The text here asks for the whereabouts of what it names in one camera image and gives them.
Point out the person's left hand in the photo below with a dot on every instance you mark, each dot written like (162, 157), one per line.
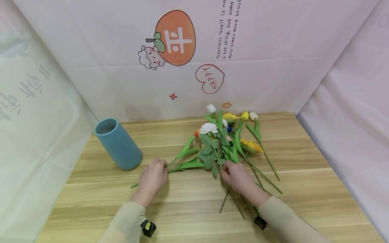
(150, 184)

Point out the person's right hand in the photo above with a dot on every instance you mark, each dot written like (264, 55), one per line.
(243, 182)

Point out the person's left fingers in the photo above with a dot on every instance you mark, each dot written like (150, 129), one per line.
(159, 167)

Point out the person's right fingers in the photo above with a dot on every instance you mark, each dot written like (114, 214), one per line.
(228, 172)

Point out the orange artificial tulip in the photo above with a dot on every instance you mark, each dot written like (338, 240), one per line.
(186, 152)

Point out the pile of artificial flowers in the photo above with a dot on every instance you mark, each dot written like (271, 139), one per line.
(251, 146)

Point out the blue cylindrical vase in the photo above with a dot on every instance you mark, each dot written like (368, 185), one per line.
(119, 146)

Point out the black wrist band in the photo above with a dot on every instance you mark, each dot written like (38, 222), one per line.
(260, 223)
(148, 228)

